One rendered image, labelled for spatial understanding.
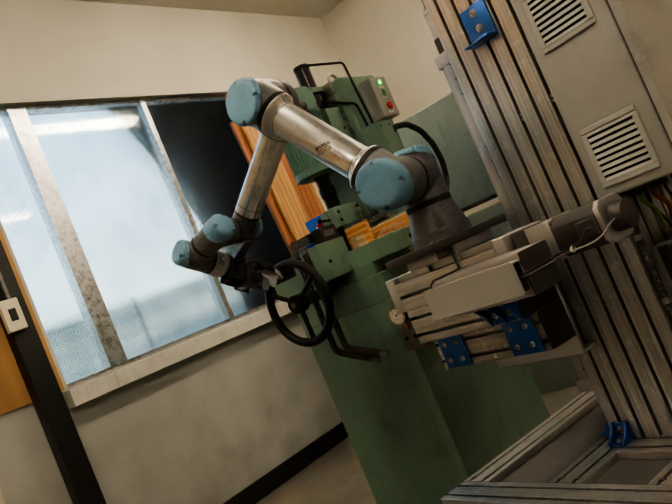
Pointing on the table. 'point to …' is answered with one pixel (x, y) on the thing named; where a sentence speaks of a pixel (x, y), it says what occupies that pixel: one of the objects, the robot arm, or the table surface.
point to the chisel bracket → (341, 215)
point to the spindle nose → (327, 191)
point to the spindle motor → (302, 165)
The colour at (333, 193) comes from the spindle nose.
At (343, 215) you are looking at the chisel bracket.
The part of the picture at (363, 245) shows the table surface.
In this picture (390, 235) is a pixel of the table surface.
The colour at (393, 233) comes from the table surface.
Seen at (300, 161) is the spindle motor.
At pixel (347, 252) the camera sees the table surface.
